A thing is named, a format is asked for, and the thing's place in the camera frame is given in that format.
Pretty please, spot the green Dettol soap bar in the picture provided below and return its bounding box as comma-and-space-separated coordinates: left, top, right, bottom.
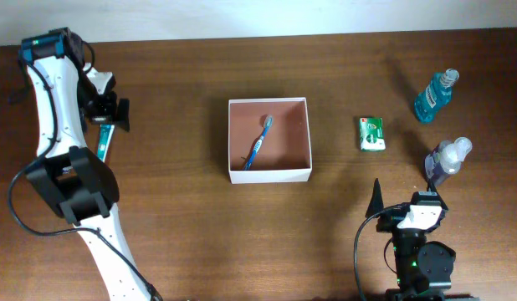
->
359, 117, 386, 151

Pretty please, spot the blue white toothbrush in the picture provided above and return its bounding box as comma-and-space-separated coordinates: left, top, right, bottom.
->
243, 115, 274, 171

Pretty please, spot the white cardboard box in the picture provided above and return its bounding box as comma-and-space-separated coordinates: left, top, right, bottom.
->
228, 97, 313, 184

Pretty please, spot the green white toothpaste tube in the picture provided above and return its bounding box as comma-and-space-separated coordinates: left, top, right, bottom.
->
96, 124, 115, 162

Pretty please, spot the blue mouthwash bottle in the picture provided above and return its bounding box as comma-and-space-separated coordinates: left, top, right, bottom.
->
414, 69, 459, 124

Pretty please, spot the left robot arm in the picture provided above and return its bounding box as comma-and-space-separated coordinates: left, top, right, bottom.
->
18, 28, 161, 300

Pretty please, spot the purple foam soap pump bottle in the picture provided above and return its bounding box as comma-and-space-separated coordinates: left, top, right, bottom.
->
424, 137, 473, 186

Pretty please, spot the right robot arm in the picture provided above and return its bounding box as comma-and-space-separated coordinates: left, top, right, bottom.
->
366, 181, 456, 301

